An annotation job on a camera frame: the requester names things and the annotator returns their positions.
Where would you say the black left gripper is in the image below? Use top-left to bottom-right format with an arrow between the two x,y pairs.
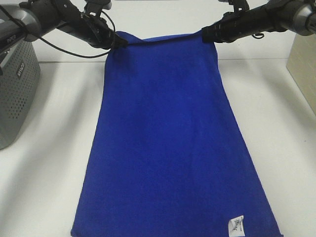
59,10 -> 128,49

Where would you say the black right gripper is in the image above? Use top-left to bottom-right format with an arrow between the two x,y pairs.
202,9 -> 267,43

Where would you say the blue towel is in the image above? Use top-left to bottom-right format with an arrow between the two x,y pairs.
71,32 -> 281,237

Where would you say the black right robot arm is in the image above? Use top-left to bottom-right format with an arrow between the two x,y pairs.
201,0 -> 316,43

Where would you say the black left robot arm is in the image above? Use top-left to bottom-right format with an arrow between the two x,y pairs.
0,0 -> 128,57

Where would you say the beige fabric storage box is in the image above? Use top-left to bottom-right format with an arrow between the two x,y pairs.
286,34 -> 316,113

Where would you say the grey perforated plastic basket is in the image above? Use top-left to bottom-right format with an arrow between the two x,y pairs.
0,40 -> 40,149

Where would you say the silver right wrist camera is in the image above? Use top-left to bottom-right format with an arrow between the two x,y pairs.
218,0 -> 249,13

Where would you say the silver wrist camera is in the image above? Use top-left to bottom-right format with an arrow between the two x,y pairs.
218,0 -> 249,13
84,0 -> 112,12

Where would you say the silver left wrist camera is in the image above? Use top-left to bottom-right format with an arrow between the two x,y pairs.
84,0 -> 112,12

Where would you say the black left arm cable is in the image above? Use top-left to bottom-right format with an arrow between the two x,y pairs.
0,4 -> 117,59

